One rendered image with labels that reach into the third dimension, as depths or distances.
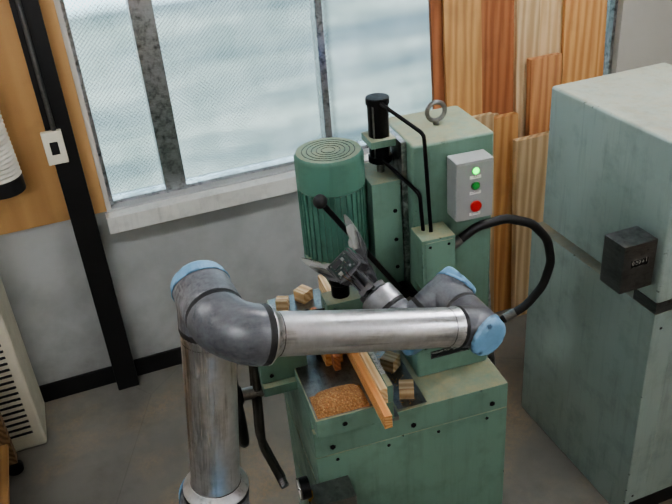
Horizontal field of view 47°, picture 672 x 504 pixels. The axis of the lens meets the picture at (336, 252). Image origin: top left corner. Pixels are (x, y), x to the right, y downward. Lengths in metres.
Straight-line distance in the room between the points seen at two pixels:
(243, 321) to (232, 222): 2.11
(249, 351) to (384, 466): 0.97
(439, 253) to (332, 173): 0.34
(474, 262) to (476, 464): 0.65
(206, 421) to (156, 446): 1.74
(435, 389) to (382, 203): 0.58
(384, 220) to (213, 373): 0.66
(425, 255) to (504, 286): 1.96
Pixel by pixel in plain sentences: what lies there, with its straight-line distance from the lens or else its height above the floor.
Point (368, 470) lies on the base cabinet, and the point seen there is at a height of 0.61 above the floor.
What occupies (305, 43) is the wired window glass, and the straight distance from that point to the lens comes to 3.37.
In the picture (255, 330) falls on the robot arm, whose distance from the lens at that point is 1.38.
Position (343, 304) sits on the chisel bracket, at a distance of 2.11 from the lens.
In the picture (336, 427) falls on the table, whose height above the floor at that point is 0.86.
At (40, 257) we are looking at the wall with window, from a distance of 3.41.
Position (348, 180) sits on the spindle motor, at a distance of 1.88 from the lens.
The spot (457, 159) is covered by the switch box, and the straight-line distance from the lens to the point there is 1.90.
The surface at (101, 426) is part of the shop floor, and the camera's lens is 3.56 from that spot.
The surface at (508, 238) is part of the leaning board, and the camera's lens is 3.75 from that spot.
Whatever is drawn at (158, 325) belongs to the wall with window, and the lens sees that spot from 3.64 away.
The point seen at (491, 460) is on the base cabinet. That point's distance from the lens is 2.43.
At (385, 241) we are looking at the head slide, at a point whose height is 1.25.
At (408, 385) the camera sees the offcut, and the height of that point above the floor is 0.84.
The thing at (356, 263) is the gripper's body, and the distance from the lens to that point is 1.78.
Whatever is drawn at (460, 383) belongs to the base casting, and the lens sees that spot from 2.24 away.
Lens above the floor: 2.25
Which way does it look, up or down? 30 degrees down
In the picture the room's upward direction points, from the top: 5 degrees counter-clockwise
